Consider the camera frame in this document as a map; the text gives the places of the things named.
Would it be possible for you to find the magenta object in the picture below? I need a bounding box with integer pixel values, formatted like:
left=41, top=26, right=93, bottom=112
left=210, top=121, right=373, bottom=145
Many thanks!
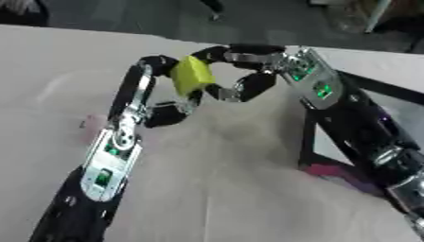
left=303, top=163, right=386, bottom=199

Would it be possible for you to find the yellow block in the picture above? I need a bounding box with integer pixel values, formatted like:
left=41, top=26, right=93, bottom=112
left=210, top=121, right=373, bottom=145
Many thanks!
left=168, top=55, right=218, bottom=97

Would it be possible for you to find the teal pole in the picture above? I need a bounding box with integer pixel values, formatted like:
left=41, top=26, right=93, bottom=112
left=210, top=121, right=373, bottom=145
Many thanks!
left=362, top=0, right=395, bottom=35

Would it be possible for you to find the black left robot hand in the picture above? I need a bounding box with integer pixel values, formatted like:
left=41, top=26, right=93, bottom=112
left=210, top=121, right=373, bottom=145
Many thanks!
left=106, top=54, right=205, bottom=129

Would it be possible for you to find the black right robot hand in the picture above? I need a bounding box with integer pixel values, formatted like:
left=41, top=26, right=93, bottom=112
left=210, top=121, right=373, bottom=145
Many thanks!
left=188, top=43, right=289, bottom=103

